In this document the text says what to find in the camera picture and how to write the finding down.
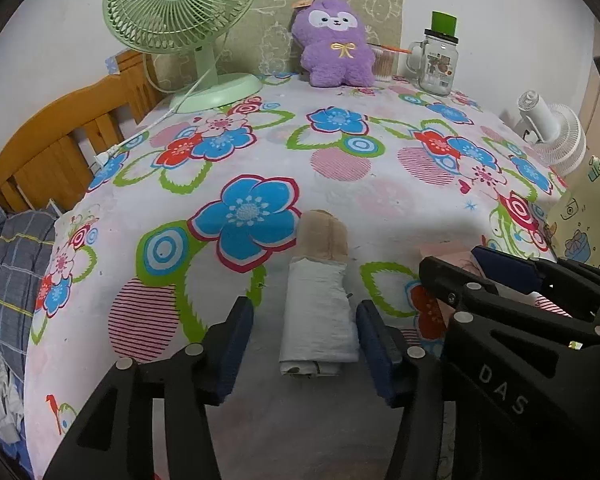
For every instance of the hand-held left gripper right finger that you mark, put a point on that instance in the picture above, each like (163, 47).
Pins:
(375, 355)

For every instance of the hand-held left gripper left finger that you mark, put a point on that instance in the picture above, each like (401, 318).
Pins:
(230, 350)

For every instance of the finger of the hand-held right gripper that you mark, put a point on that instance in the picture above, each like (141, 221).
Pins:
(460, 285)
(510, 267)

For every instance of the white cloth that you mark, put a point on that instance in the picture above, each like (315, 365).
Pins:
(0, 395)
(320, 320)

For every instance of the yellow printed cushion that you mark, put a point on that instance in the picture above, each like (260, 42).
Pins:
(590, 220)

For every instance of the white clip fan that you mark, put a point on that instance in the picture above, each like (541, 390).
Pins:
(557, 135)

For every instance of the glass mug jar green lid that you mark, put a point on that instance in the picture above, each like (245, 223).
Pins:
(437, 70)

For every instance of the clear cup of cotton swabs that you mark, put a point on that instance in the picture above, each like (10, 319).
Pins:
(384, 67)

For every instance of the grey plaid pillow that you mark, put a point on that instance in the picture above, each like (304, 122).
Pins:
(10, 270)

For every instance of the white crumpled cloth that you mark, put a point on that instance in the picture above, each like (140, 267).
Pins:
(0, 395)

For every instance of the blue bedsheet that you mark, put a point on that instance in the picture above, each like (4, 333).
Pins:
(17, 460)

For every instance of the orange thin stick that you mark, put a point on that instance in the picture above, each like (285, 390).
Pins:
(397, 50)

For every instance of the purple plush toy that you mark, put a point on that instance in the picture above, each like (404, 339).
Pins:
(335, 55)

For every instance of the wooden bed headboard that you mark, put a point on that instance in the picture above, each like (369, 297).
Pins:
(40, 160)

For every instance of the beige printed board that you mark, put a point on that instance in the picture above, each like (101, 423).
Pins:
(275, 10)

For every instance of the blue patterned wall sticker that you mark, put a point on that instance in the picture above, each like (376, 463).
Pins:
(112, 64)

